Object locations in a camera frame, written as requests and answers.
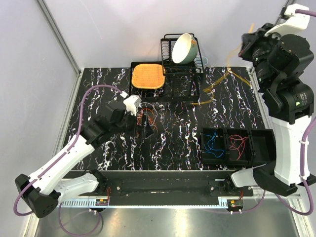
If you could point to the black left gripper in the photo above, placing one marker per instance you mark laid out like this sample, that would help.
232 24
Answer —
139 130

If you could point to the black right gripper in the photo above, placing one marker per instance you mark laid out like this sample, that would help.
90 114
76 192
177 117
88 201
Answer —
255 38

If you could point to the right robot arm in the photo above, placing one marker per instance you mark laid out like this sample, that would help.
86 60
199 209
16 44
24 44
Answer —
279 59

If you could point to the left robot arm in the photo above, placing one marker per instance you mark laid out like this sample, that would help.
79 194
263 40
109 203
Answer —
44 189

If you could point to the orange woven mat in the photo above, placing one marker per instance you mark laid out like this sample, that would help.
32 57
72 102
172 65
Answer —
148 76

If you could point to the black dish rack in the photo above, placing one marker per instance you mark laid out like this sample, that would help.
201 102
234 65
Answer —
170 68

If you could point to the light blue cup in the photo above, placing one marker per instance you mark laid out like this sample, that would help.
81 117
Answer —
203 61

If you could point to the cream ceramic bowl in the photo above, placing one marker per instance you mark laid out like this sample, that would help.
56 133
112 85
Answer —
185 49

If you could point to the black bin left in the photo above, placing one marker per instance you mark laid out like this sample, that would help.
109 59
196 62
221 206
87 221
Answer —
214 148

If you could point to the black bin middle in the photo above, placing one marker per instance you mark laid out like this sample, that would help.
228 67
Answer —
240 147

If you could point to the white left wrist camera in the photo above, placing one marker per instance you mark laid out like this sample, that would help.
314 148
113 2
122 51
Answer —
130 104

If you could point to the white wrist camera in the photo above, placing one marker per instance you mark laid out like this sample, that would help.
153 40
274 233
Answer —
130 104
295 23

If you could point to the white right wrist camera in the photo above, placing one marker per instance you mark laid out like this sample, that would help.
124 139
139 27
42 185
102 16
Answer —
295 23

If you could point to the black wire tray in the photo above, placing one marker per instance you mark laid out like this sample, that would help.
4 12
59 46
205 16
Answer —
175 89

